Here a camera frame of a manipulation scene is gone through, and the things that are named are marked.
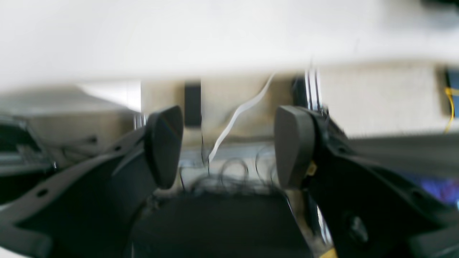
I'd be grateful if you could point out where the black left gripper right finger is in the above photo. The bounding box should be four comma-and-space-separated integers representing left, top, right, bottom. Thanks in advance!
274, 106, 459, 258

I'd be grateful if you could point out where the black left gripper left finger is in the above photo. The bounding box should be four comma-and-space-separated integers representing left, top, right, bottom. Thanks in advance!
1, 106, 184, 258

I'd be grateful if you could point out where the yellow cable on floor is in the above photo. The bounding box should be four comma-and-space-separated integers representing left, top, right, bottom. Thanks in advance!
444, 86, 456, 133

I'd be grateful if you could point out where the white cable on floor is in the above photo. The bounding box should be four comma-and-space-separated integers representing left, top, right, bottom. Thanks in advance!
208, 73, 276, 162

